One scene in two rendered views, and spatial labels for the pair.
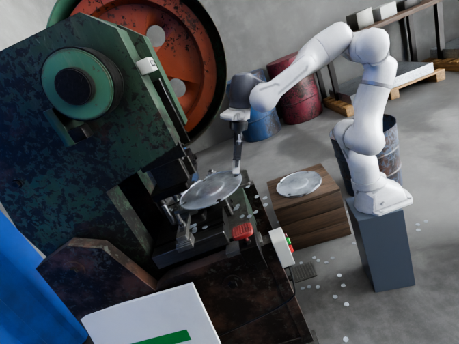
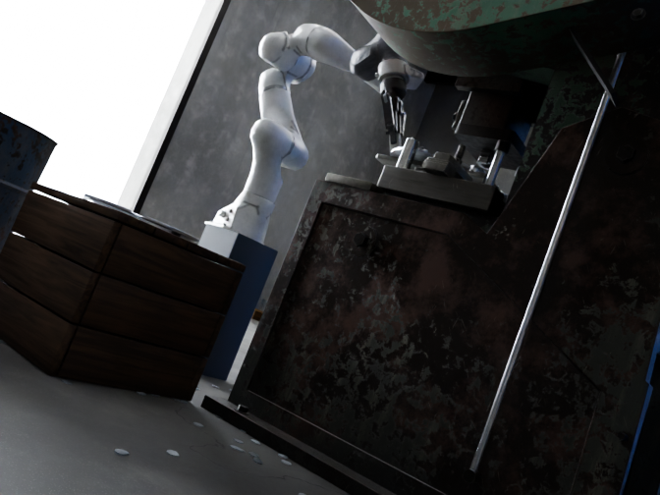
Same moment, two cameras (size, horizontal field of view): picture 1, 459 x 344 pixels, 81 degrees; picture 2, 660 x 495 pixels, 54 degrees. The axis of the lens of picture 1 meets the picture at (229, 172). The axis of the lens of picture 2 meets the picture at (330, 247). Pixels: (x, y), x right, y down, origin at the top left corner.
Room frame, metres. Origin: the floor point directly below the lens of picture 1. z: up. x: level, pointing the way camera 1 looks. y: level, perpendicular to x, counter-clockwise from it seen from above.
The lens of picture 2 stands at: (2.67, 0.81, 0.30)
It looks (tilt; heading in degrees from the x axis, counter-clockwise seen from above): 6 degrees up; 210
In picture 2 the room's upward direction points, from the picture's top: 22 degrees clockwise
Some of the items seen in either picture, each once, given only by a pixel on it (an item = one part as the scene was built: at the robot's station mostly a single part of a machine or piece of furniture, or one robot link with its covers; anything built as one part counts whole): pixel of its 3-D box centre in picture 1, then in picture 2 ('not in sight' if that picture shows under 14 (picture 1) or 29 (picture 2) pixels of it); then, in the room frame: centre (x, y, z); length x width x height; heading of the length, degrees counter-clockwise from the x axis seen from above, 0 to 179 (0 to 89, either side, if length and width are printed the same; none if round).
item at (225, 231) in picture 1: (194, 218); (467, 218); (1.08, 0.23, 0.68); 0.45 x 0.30 x 0.06; 173
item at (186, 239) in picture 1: (182, 226); not in sight; (0.92, 0.25, 0.76); 0.17 x 0.06 x 0.10; 173
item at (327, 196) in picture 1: (306, 205); (111, 291); (1.53, -0.38, 0.18); 0.40 x 0.38 x 0.35; 80
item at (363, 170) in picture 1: (355, 149); (266, 159); (1.00, -0.52, 0.71); 0.18 x 0.11 x 0.25; 177
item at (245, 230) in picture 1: (245, 238); not in sight; (0.73, 0.04, 0.72); 0.07 x 0.06 x 0.08; 83
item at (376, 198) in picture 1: (378, 188); (243, 215); (0.95, -0.56, 0.52); 0.22 x 0.19 x 0.14; 75
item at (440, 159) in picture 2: not in sight; (454, 163); (1.25, 0.21, 0.76); 0.17 x 0.06 x 0.10; 173
